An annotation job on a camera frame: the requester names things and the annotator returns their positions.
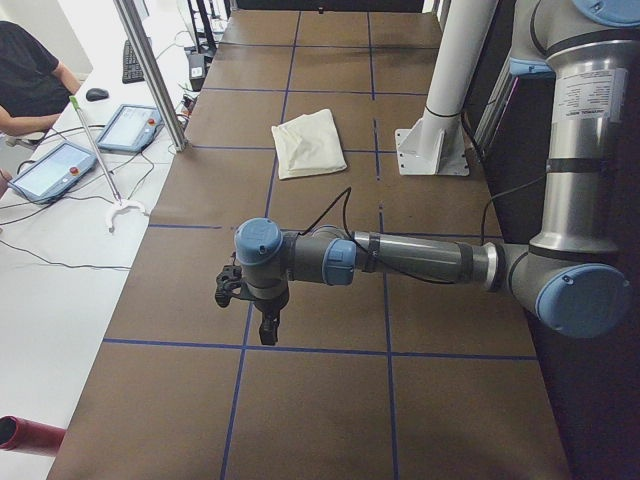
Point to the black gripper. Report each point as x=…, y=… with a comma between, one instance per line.
x=270, y=303

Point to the white long-sleeve printed shirt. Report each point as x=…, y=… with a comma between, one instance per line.
x=308, y=145

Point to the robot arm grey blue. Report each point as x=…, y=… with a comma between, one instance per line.
x=564, y=275

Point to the reacher grabber stick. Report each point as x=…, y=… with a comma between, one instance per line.
x=119, y=204

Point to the teach pendant far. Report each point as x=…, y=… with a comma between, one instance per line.
x=130, y=130

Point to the teach pendant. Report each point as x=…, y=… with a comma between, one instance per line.
x=54, y=174
x=130, y=130

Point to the white central pillar with base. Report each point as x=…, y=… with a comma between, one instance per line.
x=435, y=144

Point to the teach pendant near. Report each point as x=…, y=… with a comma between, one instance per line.
x=54, y=174

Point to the red cylinder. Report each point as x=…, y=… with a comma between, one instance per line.
x=30, y=437

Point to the black keyboard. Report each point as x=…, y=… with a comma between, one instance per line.
x=131, y=69

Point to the black computer mouse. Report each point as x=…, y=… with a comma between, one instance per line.
x=96, y=94

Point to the seated person black shirt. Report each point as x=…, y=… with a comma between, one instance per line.
x=35, y=85

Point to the aluminium frame post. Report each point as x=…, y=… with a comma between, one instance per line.
x=136, y=34

